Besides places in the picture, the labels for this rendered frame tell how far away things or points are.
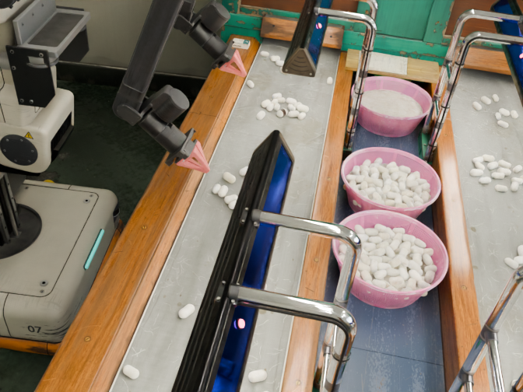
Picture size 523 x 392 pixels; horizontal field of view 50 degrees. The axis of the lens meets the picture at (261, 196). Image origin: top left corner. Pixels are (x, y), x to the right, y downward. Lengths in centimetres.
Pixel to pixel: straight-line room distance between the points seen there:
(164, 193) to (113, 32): 196
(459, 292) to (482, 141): 69
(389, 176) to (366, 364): 57
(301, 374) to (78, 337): 42
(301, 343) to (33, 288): 102
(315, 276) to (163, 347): 35
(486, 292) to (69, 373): 89
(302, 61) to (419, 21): 88
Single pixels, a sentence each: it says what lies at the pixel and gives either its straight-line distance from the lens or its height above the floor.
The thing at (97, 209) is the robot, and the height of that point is 28.
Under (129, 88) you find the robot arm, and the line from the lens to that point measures 129.
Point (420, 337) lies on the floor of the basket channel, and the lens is 131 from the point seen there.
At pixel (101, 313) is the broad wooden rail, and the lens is 117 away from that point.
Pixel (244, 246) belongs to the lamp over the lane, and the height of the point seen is 111.
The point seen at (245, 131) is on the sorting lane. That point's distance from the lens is 168.
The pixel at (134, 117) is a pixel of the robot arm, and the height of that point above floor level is 96.
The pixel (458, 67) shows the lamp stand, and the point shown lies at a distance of 160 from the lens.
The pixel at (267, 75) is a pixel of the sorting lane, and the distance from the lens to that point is 200.
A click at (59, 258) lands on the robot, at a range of 197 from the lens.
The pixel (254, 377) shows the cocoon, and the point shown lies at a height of 76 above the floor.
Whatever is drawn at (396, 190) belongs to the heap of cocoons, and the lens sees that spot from 156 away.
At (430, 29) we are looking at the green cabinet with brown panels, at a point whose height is 89.
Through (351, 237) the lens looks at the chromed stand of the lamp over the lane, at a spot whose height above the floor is 111.
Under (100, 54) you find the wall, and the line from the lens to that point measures 336.
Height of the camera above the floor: 167
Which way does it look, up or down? 40 degrees down
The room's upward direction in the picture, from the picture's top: 6 degrees clockwise
